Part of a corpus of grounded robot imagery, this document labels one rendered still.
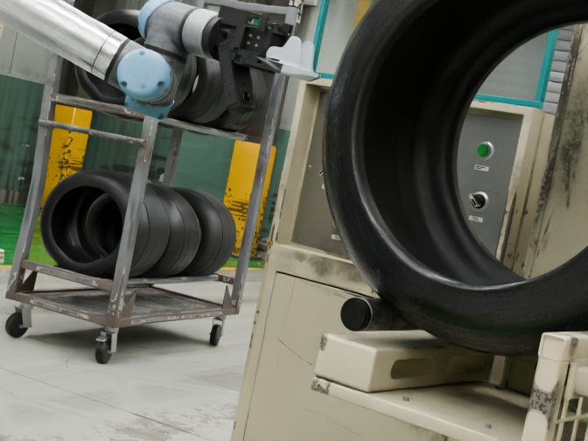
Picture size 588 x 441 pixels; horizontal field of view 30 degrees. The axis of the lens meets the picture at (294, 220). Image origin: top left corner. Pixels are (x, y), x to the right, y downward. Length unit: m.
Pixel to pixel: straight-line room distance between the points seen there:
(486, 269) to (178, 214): 3.94
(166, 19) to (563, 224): 0.71
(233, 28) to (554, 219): 0.58
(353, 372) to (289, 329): 0.91
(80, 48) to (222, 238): 4.22
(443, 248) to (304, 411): 0.76
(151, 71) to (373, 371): 0.56
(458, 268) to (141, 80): 0.55
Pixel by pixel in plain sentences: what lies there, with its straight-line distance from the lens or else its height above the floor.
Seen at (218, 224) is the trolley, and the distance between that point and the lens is 5.85.
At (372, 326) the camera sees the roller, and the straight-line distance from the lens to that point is 1.46.
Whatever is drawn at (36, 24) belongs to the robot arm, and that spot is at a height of 1.21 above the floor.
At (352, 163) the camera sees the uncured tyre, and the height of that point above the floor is 1.09.
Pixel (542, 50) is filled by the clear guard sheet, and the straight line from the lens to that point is 2.16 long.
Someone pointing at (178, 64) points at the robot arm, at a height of 1.20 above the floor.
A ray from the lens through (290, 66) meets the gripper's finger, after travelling 1.65.
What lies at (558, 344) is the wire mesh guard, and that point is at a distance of 0.78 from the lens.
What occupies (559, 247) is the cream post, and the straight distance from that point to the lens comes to 1.72.
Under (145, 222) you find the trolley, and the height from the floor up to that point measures 0.67.
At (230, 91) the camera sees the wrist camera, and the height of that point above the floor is 1.17.
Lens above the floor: 1.08
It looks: 3 degrees down
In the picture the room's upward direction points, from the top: 11 degrees clockwise
